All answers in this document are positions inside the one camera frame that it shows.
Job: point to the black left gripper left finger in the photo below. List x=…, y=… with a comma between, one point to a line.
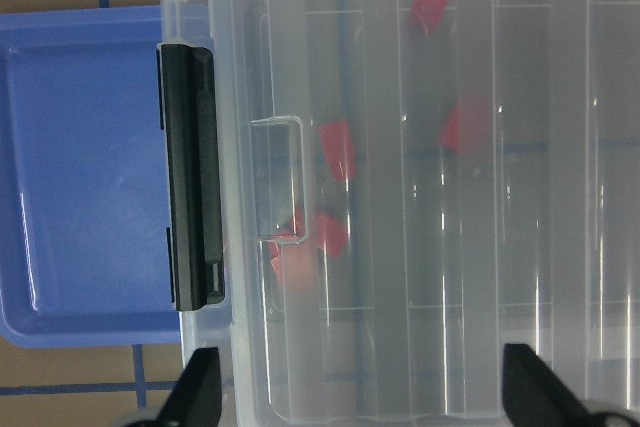
x=196, y=399

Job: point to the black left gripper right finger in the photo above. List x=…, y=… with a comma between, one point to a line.
x=532, y=395

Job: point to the clear plastic box lid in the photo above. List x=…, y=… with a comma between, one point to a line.
x=425, y=187

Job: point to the red block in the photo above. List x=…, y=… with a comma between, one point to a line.
x=338, y=149
x=427, y=15
x=467, y=127
x=332, y=234
x=293, y=253

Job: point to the blue plastic tray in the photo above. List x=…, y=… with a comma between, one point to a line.
x=84, y=196

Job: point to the clear plastic storage box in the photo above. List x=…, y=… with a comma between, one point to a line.
x=195, y=347

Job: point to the black box latch handle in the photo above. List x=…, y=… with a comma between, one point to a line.
x=189, y=121

